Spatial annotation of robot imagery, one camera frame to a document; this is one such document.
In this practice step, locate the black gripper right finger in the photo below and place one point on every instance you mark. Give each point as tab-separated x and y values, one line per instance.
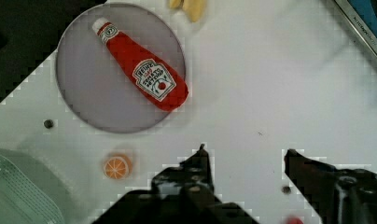
338	196

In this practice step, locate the orange slice toy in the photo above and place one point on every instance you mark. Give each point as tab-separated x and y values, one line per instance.
118	166

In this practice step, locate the grey round plate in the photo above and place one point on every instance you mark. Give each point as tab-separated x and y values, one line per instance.
90	80

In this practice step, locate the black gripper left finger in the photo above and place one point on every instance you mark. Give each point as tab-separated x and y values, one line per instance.
184	194

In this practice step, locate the red strawberry toy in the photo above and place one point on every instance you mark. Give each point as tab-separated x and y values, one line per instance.
293	220

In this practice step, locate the silver toaster oven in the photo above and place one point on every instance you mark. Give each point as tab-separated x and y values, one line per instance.
361	17

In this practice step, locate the green perforated colander basket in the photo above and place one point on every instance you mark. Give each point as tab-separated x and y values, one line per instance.
30	193

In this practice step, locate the red plush ketchup bottle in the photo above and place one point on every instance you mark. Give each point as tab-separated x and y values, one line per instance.
150	74

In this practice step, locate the peeled banana toy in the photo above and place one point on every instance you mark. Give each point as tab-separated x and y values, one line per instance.
193	8

